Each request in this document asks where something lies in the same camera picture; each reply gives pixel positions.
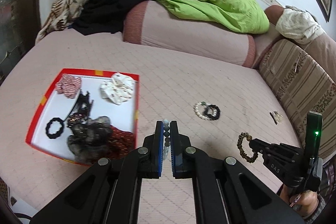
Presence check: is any brown bead bracelet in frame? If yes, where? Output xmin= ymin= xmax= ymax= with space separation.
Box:
xmin=237 ymin=131 xmax=259 ymax=164

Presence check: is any red polka dot scrunchie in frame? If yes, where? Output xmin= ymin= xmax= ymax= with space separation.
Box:
xmin=107 ymin=126 xmax=135 ymax=160

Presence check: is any black sheer organza scrunchie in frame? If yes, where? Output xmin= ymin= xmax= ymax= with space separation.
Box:
xmin=67 ymin=116 xmax=113 ymax=164

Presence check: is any black wavy hair tie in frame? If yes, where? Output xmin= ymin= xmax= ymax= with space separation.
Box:
xmin=45 ymin=117 xmax=66 ymax=140

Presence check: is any leopard print scrunchie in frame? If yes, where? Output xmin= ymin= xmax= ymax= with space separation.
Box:
xmin=67 ymin=113 xmax=87 ymax=128

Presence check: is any grey green bead bracelet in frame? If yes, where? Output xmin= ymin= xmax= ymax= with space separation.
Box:
xmin=162 ymin=119 xmax=172 ymax=162

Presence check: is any large black claw clip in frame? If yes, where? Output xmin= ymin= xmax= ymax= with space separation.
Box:
xmin=64 ymin=91 xmax=94 ymax=121

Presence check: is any white black-dotted scrunchie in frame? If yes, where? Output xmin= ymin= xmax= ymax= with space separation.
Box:
xmin=100 ymin=73 xmax=135 ymax=105

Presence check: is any red white plaid scrunchie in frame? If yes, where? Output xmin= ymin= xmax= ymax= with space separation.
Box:
xmin=55 ymin=74 xmax=82 ymax=99

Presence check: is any right hand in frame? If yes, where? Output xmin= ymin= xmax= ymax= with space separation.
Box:
xmin=280 ymin=185 xmax=319 ymax=218

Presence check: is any clear pearl hair clip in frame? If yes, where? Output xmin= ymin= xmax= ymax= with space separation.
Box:
xmin=273 ymin=111 xmax=283 ymax=123

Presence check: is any black hair clip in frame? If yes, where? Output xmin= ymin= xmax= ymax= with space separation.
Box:
xmin=269 ymin=112 xmax=278 ymax=124

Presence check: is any red cardboard box tray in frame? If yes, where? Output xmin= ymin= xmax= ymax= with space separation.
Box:
xmin=25 ymin=68 xmax=139 ymax=165

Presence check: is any striped beige brown cushion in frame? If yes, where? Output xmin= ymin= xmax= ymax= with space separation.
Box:
xmin=259 ymin=39 xmax=335 ymax=162

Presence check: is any white crumpled cloth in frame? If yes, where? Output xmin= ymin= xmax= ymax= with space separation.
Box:
xmin=276 ymin=6 xmax=326 ymax=45

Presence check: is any pink bolster pillow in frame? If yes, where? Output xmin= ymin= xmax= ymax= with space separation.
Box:
xmin=122 ymin=1 xmax=256 ymax=68

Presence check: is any black cloth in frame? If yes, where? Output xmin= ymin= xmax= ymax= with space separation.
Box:
xmin=71 ymin=0 xmax=151 ymax=36

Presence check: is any floral beige brown cloth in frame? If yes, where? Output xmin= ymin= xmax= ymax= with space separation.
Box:
xmin=35 ymin=0 xmax=86 ymax=44

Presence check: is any stained glass door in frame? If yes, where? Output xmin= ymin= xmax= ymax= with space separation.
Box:
xmin=1 ymin=0 xmax=41 ymax=82

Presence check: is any green crumpled cloth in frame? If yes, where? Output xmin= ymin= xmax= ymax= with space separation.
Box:
xmin=155 ymin=0 xmax=269 ymax=34

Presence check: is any black bead bracelet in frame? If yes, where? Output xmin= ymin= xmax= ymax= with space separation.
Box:
xmin=203 ymin=104 xmax=221 ymax=121

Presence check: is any white pearl bracelet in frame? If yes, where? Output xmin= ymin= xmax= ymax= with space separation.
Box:
xmin=193 ymin=101 xmax=211 ymax=120

